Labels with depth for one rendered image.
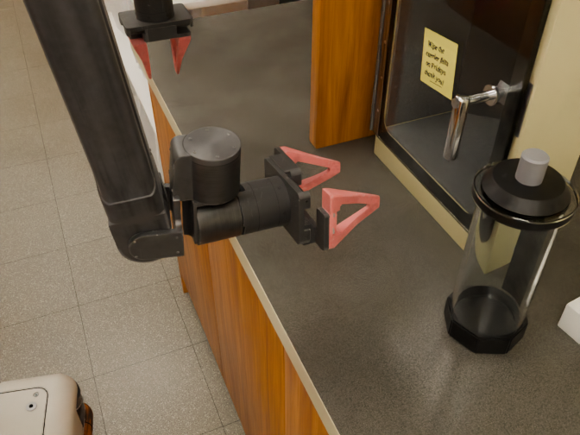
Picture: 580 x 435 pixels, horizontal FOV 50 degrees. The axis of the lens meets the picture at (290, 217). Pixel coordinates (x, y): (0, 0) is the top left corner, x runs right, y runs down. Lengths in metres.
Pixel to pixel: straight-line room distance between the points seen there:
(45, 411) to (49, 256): 0.90
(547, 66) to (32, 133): 2.64
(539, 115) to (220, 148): 0.38
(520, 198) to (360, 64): 0.49
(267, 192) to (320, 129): 0.44
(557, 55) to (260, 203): 0.36
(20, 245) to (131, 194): 1.90
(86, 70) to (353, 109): 0.65
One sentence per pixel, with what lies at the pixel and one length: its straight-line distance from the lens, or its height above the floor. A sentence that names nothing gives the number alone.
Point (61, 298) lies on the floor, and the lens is 2.24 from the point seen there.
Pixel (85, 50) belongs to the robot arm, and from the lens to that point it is 0.53.
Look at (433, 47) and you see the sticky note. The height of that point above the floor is 1.21.
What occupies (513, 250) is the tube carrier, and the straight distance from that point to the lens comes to 0.70.
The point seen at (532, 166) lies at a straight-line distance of 0.67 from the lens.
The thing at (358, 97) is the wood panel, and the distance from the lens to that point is 1.10.
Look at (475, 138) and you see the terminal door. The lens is 0.84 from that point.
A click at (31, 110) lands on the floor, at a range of 3.30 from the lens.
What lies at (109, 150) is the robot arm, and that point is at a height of 1.26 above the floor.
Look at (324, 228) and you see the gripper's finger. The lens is 0.65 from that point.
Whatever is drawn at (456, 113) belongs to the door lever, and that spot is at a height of 1.19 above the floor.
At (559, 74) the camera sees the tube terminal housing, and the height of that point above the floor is 1.24.
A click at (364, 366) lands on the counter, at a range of 0.78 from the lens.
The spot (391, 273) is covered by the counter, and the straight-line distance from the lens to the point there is 0.89.
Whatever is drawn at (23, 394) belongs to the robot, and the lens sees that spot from 1.67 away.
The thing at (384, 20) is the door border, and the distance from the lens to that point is 0.98.
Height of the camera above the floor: 1.57
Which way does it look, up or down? 41 degrees down
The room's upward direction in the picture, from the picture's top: straight up
